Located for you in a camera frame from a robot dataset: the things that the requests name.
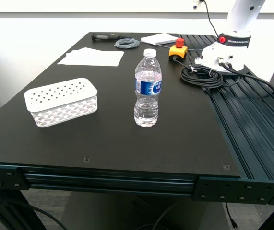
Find black grey handle device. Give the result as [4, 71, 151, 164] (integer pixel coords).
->
[91, 33, 128, 42]

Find white paper sheets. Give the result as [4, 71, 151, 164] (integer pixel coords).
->
[57, 47, 125, 67]

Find black coiled cable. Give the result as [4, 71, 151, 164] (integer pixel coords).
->
[175, 59, 224, 89]

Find grey coiled cable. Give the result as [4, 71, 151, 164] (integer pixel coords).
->
[114, 38, 140, 50]

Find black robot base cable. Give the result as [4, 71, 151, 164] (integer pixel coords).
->
[219, 57, 274, 94]

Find white booklet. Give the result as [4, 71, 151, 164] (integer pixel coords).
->
[141, 33, 179, 46]

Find clear plastic water bottle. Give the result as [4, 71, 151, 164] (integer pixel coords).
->
[133, 48, 163, 128]

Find black wall cable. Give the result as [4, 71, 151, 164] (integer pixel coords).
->
[200, 0, 221, 37]

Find black cable under table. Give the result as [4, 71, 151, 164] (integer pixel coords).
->
[129, 194, 190, 230]
[24, 205, 68, 230]
[225, 202, 240, 230]

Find white perforated plastic basket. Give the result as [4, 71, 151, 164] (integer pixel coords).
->
[24, 77, 98, 128]

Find black aluminium table frame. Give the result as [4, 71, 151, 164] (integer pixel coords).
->
[0, 34, 274, 230]

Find yellow red emergency stop button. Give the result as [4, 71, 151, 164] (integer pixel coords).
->
[168, 38, 189, 62]

